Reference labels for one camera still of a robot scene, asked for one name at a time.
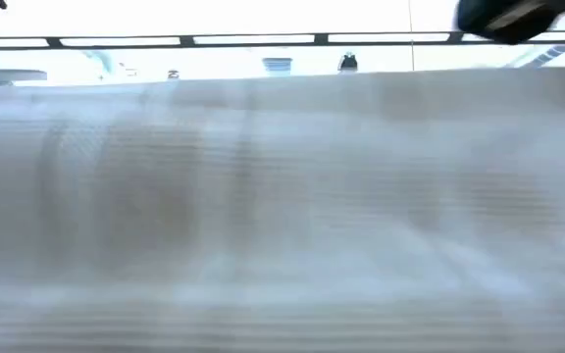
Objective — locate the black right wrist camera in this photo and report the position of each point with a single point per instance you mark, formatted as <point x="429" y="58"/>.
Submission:
<point x="508" y="17"/>

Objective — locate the black hanging camera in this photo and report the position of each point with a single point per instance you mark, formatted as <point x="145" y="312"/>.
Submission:
<point x="347" y="64"/>

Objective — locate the white air vent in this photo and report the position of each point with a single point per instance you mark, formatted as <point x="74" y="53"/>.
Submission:
<point x="277" y="65"/>

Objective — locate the white towel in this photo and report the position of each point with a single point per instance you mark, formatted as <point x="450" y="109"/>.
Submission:
<point x="282" y="196"/>

